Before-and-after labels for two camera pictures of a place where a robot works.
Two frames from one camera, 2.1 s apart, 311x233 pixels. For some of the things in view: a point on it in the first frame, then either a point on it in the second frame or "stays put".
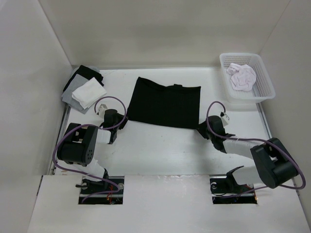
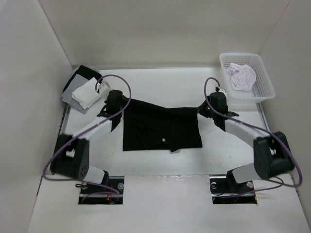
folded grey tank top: x=78 y=81 stays put
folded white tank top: x=89 y=92 stays put
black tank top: x=173 y=106 → x=146 y=127
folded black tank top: x=86 y=73 stays put
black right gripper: x=201 y=127 → x=201 y=110
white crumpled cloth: x=243 y=77 stays put
